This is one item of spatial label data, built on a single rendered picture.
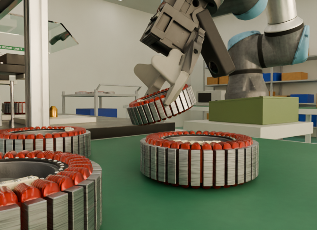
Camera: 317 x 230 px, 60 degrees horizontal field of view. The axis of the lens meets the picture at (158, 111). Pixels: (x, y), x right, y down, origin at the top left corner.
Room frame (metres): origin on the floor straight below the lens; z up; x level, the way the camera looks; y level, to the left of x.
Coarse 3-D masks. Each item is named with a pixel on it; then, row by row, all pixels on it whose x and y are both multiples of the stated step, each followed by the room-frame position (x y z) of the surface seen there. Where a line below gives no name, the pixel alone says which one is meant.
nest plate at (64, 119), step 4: (24, 116) 0.69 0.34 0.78; (60, 116) 0.69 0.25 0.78; (64, 116) 0.69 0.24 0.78; (68, 116) 0.69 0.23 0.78; (72, 116) 0.69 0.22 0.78; (76, 116) 0.69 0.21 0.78; (80, 116) 0.69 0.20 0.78; (84, 116) 0.69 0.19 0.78; (88, 116) 0.69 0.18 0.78; (16, 120) 0.64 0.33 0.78; (20, 120) 0.61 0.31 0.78; (24, 120) 0.59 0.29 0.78; (52, 120) 0.59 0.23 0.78; (56, 120) 0.60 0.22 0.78; (60, 120) 0.60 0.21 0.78; (64, 120) 0.61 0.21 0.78; (68, 120) 0.61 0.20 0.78; (72, 120) 0.62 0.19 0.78; (76, 120) 0.63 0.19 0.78; (80, 120) 0.63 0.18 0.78; (84, 120) 0.64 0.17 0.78; (88, 120) 0.65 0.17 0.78; (92, 120) 0.65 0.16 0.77; (52, 124) 0.59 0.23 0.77
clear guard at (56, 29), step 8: (8, 16) 0.79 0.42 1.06; (16, 16) 0.79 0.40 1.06; (0, 24) 0.86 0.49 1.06; (8, 24) 0.86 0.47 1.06; (16, 24) 0.86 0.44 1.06; (48, 24) 0.86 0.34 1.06; (56, 24) 0.86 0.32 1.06; (0, 32) 0.96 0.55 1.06; (8, 32) 0.96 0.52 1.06; (16, 32) 0.96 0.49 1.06; (56, 32) 0.92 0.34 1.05; (64, 32) 0.89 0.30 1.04; (56, 40) 0.96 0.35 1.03; (64, 40) 0.93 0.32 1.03; (72, 40) 0.90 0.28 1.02; (56, 48) 1.01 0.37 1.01; (64, 48) 0.97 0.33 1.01
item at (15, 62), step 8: (0, 56) 0.61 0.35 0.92; (8, 56) 0.57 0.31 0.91; (16, 56) 0.58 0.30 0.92; (24, 56) 0.59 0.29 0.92; (0, 64) 0.56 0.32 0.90; (8, 64) 0.57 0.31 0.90; (16, 64) 0.58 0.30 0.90; (24, 64) 0.59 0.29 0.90; (0, 72) 0.57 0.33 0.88; (8, 72) 0.57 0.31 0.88; (16, 72) 0.58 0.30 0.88; (24, 72) 0.59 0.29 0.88
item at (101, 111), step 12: (108, 84) 3.03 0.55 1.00; (120, 84) 3.14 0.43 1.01; (72, 96) 3.48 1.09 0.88; (84, 96) 3.48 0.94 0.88; (96, 96) 3.02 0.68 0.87; (108, 96) 3.48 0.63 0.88; (120, 96) 3.48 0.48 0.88; (132, 96) 3.48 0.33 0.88; (84, 108) 3.65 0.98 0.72; (96, 108) 3.02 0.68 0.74; (108, 108) 3.65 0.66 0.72
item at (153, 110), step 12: (144, 96) 0.49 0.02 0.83; (156, 96) 0.48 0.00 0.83; (180, 96) 0.40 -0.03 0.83; (192, 96) 0.43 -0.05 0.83; (132, 108) 0.42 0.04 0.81; (144, 108) 0.40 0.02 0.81; (156, 108) 0.40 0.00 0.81; (168, 108) 0.40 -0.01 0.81; (180, 108) 0.40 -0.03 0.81; (132, 120) 0.43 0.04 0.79; (144, 120) 0.41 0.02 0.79; (156, 120) 0.40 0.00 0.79
